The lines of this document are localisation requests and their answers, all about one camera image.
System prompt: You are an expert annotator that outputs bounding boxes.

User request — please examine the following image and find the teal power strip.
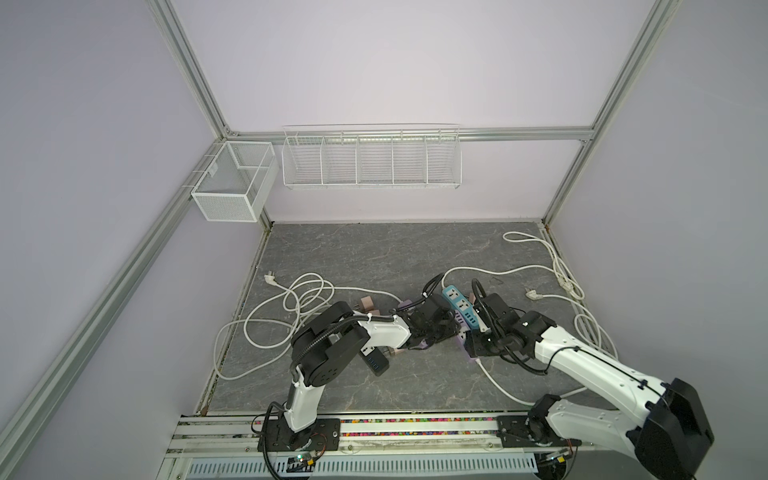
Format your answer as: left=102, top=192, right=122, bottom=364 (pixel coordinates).
left=442, top=285, right=489, bottom=333

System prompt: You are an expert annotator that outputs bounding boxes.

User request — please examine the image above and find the pink plug adapter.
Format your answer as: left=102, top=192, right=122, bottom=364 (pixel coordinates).
left=359, top=296, right=375, bottom=313

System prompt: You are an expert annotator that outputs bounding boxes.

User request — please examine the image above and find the black power strip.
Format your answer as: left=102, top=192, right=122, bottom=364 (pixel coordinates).
left=361, top=350, right=390, bottom=377

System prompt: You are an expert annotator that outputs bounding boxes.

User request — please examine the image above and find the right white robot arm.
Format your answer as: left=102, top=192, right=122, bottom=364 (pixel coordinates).
left=473, top=288, right=714, bottom=479

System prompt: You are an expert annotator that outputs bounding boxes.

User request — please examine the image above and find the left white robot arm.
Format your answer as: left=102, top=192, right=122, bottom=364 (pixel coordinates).
left=258, top=276, right=461, bottom=451

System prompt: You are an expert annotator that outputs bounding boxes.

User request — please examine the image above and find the white mesh box basket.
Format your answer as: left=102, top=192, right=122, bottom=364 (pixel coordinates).
left=192, top=141, right=279, bottom=223

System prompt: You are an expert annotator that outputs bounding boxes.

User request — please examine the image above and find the long white cable right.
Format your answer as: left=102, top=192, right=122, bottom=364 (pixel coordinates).
left=440, top=230, right=622, bottom=409

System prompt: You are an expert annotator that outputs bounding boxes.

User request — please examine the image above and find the white wire shelf basket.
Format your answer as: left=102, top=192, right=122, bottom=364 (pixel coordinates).
left=281, top=123, right=463, bottom=189

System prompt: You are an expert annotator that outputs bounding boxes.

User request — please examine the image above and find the white power cable with plug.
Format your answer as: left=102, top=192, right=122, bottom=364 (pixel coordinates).
left=212, top=271, right=403, bottom=382

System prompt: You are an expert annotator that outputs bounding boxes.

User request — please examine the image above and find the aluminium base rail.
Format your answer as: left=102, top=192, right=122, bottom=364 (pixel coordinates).
left=155, top=407, right=673, bottom=480

